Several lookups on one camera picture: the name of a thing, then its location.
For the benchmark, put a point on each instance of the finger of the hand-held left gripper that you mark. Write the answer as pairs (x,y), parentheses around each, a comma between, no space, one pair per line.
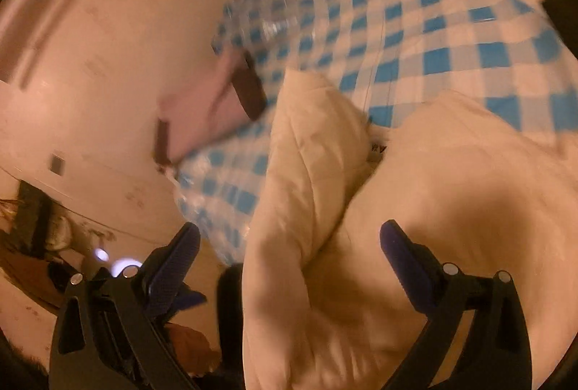
(194,299)

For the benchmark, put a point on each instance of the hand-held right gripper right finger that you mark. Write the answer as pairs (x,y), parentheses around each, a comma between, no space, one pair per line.
(402,263)

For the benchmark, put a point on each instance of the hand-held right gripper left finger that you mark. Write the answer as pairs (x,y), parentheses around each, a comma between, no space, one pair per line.
(174,268)

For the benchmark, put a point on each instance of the white quilted garment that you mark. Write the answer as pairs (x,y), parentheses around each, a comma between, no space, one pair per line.
(451,191)

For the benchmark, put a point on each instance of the dark furniture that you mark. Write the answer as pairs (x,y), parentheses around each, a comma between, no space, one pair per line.
(31,218)

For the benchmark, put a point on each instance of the blue checkered plastic storage bag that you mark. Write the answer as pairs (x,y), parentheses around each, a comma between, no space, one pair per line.
(451,33)

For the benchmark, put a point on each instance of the grey wall outlet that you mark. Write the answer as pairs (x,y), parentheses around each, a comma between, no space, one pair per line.
(57,164)

